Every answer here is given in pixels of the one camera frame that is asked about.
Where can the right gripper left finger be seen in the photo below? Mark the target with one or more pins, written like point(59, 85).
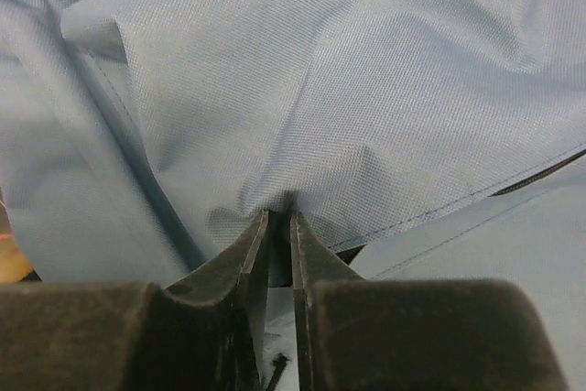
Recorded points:
point(204, 332)

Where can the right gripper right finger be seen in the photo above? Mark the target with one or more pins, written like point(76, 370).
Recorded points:
point(356, 334)

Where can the blue student backpack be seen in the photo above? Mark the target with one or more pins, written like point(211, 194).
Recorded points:
point(438, 138)

